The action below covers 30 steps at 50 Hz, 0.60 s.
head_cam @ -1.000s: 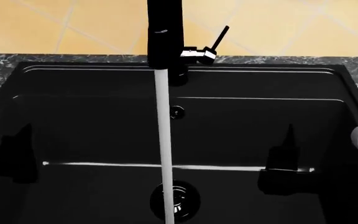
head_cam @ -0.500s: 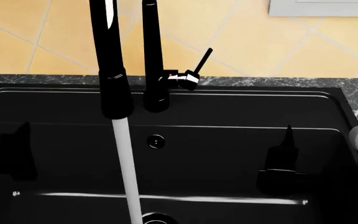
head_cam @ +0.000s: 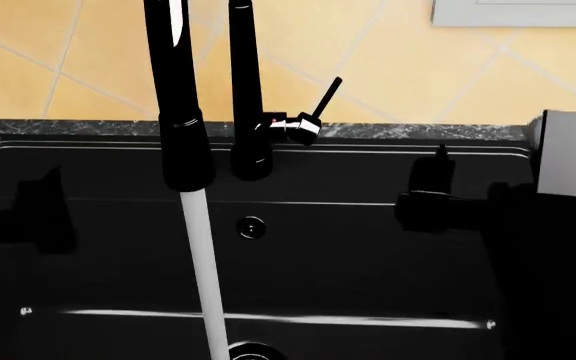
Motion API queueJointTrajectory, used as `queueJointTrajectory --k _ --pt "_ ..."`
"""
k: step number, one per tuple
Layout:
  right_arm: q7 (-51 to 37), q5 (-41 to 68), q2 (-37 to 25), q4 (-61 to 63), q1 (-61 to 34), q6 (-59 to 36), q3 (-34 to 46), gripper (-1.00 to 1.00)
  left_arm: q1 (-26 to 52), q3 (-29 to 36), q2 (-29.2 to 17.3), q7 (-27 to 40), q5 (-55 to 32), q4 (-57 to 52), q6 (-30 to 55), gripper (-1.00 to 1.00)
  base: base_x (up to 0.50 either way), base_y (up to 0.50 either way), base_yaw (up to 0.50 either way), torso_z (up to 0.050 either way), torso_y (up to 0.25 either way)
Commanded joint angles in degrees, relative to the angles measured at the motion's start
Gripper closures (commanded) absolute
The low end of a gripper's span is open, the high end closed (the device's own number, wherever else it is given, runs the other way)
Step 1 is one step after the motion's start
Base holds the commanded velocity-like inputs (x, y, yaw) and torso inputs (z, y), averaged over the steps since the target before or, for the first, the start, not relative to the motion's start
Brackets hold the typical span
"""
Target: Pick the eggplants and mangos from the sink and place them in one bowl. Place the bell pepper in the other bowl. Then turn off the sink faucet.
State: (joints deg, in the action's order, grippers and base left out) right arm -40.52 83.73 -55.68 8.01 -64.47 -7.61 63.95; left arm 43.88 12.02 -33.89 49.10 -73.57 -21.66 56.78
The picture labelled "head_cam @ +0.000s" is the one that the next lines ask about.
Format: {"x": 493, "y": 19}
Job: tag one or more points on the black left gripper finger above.
{"x": 55, "y": 232}
{"x": 43, "y": 191}

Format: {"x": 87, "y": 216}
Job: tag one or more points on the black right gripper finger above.
{"x": 438, "y": 212}
{"x": 433, "y": 174}

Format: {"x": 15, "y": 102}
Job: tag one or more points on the black sink basin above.
{"x": 328, "y": 262}

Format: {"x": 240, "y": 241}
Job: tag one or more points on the black pull-down sink faucet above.
{"x": 188, "y": 150}

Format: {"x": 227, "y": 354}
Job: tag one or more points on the round chrome sink drain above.
{"x": 255, "y": 351}

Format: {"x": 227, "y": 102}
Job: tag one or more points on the white water stream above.
{"x": 203, "y": 255}

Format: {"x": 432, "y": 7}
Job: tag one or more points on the round chrome overflow hole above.
{"x": 251, "y": 227}

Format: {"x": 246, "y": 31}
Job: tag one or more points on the grey window frame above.
{"x": 518, "y": 17}

